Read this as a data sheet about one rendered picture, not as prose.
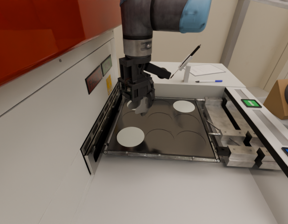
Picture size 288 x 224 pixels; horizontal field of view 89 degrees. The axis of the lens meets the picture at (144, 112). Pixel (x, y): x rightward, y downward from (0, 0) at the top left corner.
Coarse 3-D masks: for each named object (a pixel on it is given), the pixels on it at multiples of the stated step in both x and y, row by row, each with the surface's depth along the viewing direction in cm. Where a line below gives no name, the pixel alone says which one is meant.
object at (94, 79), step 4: (96, 72) 47; (100, 72) 50; (92, 76) 44; (96, 76) 47; (100, 76) 50; (88, 80) 41; (92, 80) 44; (96, 80) 47; (88, 84) 42; (92, 84) 44; (92, 88) 44
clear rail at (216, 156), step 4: (196, 100) 73; (196, 104) 71; (200, 108) 67; (200, 112) 65; (200, 116) 63; (204, 120) 60; (204, 124) 58; (204, 128) 57; (208, 132) 55; (208, 136) 53; (212, 144) 50; (212, 148) 49; (216, 152) 47; (216, 156) 46; (220, 160) 45
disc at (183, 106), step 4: (180, 100) 73; (176, 104) 70; (180, 104) 70; (184, 104) 70; (188, 104) 70; (192, 104) 70; (176, 108) 68; (180, 108) 68; (184, 108) 68; (188, 108) 68; (192, 108) 68
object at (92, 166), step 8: (120, 88) 75; (120, 96) 80; (112, 104) 63; (120, 104) 77; (104, 120) 54; (112, 120) 65; (104, 128) 54; (96, 136) 48; (104, 136) 57; (96, 144) 47; (104, 144) 55; (88, 152) 42; (96, 152) 51; (88, 160) 42; (96, 160) 48; (88, 168) 45; (96, 168) 48
